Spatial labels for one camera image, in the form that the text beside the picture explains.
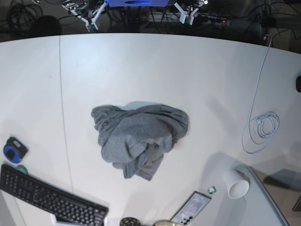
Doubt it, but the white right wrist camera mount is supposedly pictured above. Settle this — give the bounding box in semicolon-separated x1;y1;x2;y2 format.
61;0;109;32

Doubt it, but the blue black tape measure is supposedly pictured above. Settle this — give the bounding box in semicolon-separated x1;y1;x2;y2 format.
3;137;29;164

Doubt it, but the black power strip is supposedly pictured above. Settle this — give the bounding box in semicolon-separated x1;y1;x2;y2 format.
196;14;233;26

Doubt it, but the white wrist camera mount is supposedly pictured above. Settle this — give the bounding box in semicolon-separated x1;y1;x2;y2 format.
174;0;208;25
61;0;109;32

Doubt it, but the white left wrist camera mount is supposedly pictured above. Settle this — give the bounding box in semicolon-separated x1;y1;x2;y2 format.
174;0;208;25

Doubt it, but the black computer keyboard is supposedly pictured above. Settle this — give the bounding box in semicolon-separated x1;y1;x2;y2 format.
0;164;109;226

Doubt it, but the grey t-shirt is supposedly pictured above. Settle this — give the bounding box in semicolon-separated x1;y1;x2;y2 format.
91;105;189;181

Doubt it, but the olive round container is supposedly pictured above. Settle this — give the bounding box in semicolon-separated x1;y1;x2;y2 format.
153;220;175;226

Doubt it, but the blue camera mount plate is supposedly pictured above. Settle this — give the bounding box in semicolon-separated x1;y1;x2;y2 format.
104;0;169;7

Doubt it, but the black dotted round lid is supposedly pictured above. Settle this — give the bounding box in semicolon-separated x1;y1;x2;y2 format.
119;217;142;226

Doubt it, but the black round object right edge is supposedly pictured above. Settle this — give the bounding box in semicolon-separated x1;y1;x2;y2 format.
295;76;301;93

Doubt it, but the small green white packet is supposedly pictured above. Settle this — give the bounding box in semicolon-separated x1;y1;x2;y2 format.
207;186;217;194

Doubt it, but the white paper cup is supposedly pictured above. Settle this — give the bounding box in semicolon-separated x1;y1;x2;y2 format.
224;170;250;200

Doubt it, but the white coiled charging cable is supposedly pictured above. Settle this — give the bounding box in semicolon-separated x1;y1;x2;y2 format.
241;34;280;154

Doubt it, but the glass side table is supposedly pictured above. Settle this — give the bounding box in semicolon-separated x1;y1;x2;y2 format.
235;165;301;226

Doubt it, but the green tape roll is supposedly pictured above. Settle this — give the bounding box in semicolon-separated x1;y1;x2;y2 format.
15;165;28;175

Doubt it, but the smartphone with clear case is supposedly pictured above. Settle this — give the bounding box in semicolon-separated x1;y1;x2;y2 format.
170;191;211;226

